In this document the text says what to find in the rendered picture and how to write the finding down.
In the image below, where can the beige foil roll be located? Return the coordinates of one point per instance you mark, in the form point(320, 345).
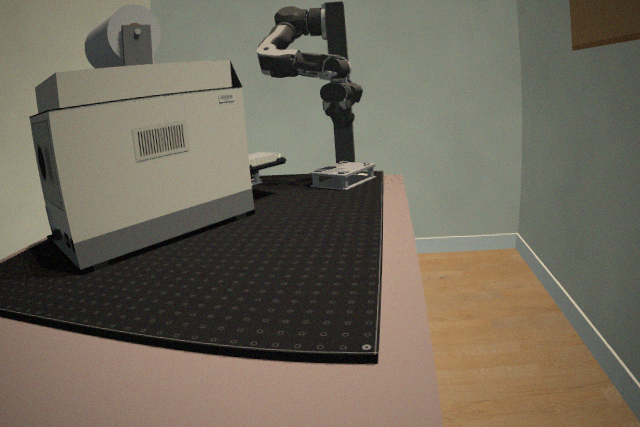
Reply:
point(103, 44)

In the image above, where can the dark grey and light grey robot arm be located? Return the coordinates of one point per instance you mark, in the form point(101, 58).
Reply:
point(313, 22)

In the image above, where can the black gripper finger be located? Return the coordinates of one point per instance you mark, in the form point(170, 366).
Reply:
point(344, 107)
point(329, 109)

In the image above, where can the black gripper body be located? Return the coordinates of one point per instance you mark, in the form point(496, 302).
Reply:
point(339, 91)

